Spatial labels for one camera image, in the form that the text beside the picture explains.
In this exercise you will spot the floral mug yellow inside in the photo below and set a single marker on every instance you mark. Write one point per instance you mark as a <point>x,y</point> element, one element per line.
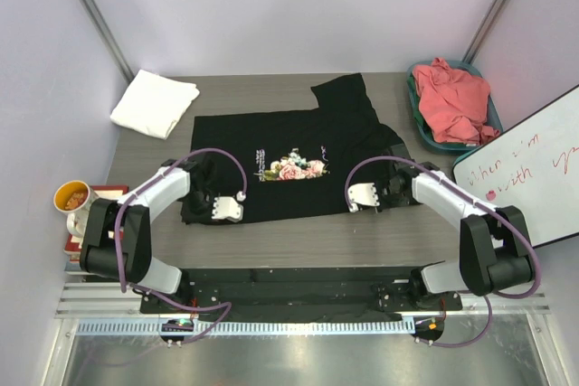
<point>74,199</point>

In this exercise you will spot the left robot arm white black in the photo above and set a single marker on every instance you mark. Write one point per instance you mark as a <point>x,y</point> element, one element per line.
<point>118,232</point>

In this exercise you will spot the teal plastic basket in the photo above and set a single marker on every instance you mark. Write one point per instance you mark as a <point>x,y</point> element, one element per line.
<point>425,131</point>

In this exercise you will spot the white slotted cable duct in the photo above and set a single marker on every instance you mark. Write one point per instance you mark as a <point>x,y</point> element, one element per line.
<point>176,327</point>

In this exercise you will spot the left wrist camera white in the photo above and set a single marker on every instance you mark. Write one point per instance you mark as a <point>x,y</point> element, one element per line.
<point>228,208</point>

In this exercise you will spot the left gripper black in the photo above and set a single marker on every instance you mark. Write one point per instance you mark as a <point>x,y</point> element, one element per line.
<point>206,217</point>

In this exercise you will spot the bottom book in stack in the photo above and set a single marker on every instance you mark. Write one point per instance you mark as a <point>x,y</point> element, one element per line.
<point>73,266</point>

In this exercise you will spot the whiteboard with red writing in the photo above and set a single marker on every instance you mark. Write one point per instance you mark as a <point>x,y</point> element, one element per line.
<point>534,167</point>

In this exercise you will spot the red top book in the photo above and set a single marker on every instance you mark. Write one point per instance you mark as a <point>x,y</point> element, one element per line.
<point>73,244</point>

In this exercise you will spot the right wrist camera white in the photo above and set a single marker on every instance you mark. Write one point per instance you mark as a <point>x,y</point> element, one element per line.
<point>362,195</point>

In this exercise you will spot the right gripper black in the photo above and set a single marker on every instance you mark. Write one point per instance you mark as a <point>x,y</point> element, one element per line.
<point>383,203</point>

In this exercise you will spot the pink crumpled t shirt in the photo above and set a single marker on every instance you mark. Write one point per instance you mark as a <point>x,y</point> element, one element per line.
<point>453,103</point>

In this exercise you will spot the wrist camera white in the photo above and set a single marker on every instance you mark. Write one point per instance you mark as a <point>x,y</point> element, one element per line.
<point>228,208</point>
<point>362,195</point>

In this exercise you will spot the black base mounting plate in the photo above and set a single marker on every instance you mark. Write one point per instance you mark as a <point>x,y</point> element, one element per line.
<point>322,290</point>

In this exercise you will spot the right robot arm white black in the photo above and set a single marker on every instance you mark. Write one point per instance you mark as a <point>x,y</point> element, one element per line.
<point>495,253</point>

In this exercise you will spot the folded white t shirt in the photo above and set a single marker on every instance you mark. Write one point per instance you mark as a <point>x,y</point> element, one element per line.
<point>152,105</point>

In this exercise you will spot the aluminium rail frame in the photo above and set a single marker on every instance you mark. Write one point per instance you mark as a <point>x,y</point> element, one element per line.
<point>100,299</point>

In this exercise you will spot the black floral t shirt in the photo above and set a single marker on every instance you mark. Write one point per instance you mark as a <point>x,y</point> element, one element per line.
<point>296,163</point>

